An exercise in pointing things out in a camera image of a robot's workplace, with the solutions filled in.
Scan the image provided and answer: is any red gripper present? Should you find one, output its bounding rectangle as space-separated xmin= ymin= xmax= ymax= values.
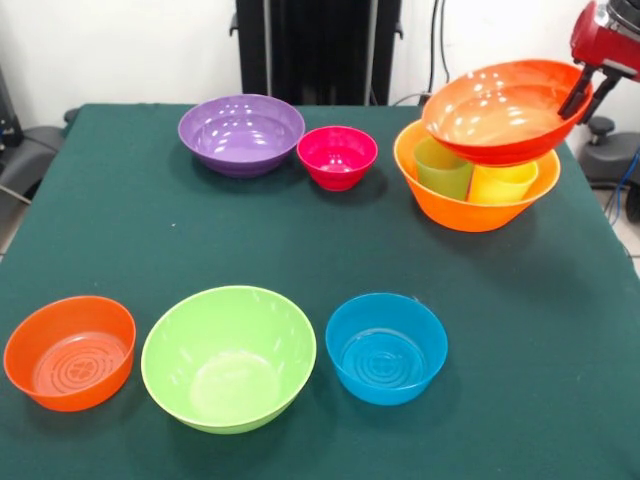
xmin=557 ymin=0 xmax=640 ymax=124

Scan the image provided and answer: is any wide red bowl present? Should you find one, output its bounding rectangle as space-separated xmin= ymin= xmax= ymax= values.
xmin=421 ymin=58 xmax=595 ymax=166

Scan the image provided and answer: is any yellow cup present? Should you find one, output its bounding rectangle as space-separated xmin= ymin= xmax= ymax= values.
xmin=468 ymin=160 xmax=540 ymax=205

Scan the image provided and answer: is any large orange bowl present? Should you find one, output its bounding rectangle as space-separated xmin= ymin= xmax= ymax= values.
xmin=393 ymin=119 xmax=561 ymax=234

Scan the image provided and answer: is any green cup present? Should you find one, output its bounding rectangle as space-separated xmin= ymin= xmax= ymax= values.
xmin=413 ymin=137 xmax=474 ymax=200

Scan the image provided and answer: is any pink bowl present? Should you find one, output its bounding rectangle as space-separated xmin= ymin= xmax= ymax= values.
xmin=296 ymin=126 xmax=379 ymax=192

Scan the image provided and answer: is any blue bowl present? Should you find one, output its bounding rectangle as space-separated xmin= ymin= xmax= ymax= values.
xmin=325 ymin=292 xmax=449 ymax=407

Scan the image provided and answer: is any dark green table cloth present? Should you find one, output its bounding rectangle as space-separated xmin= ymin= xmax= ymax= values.
xmin=0 ymin=102 xmax=640 ymax=480

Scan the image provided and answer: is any purple bowl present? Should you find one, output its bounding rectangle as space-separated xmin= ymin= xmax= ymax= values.
xmin=177 ymin=94 xmax=306 ymax=179

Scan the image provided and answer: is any green bowl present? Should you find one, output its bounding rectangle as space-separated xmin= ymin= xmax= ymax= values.
xmin=140 ymin=285 xmax=318 ymax=435

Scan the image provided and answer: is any small orange bowl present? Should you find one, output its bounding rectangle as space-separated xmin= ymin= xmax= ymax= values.
xmin=3 ymin=295 xmax=137 ymax=413

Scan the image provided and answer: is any black hanging cable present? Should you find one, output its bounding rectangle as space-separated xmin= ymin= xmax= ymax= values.
xmin=428 ymin=0 xmax=452 ymax=105

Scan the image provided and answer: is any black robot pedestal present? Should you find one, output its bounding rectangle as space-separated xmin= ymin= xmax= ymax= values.
xmin=229 ymin=0 xmax=405 ymax=106

